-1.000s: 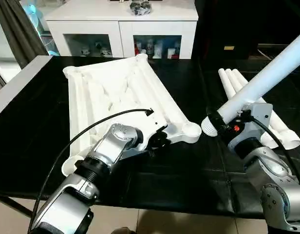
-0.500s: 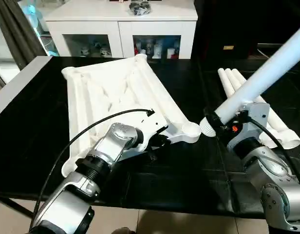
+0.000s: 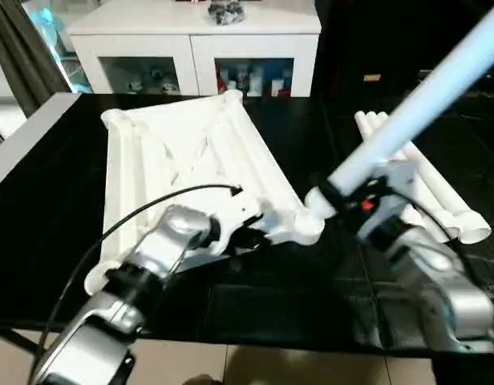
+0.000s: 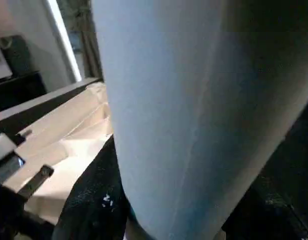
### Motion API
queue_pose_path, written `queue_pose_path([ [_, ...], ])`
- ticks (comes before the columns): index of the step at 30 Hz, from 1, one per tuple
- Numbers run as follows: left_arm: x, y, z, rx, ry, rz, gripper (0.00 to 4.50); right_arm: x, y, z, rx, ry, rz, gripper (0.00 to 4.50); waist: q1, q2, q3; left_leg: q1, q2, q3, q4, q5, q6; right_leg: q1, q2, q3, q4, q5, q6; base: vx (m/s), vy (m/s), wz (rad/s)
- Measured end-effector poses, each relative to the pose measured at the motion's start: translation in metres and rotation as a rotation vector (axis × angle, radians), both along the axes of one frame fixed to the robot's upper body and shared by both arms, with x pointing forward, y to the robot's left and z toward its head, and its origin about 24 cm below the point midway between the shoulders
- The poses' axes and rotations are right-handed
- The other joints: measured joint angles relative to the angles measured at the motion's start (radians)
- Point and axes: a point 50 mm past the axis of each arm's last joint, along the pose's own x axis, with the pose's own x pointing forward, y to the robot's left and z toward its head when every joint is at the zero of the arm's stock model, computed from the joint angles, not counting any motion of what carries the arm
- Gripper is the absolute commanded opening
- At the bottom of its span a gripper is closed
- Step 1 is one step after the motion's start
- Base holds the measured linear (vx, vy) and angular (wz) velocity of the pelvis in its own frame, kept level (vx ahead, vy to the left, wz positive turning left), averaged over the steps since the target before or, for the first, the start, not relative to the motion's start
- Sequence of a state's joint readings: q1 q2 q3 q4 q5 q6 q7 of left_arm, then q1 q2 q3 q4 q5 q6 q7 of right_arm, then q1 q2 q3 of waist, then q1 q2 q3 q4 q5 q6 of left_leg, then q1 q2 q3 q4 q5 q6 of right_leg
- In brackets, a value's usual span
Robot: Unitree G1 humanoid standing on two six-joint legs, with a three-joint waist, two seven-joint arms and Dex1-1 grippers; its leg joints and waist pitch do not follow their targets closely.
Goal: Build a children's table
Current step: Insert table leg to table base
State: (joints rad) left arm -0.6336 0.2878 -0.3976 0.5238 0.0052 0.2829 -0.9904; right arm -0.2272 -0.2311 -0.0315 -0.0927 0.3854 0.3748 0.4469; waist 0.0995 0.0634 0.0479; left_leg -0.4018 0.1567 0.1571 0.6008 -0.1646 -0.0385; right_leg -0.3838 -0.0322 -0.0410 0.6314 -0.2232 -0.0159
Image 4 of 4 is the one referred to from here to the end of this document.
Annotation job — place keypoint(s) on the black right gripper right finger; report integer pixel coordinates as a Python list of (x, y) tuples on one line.
[(269, 220)]

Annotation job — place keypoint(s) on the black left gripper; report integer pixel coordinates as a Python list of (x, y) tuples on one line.
[(14, 220)]

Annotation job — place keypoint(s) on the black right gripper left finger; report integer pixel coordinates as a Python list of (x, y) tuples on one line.
[(94, 210)]

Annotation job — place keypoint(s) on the white plastic table top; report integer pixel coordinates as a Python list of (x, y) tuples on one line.
[(69, 145)]

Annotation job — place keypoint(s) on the white plastic table leg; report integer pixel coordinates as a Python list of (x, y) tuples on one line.
[(204, 100)]

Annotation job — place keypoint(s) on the black work mat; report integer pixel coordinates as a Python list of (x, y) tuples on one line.
[(299, 150)]

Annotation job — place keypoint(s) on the dark grey curtain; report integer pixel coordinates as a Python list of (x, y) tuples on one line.
[(86, 35)]

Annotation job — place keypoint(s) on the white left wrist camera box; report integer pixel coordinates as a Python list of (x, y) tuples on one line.
[(6, 152)]

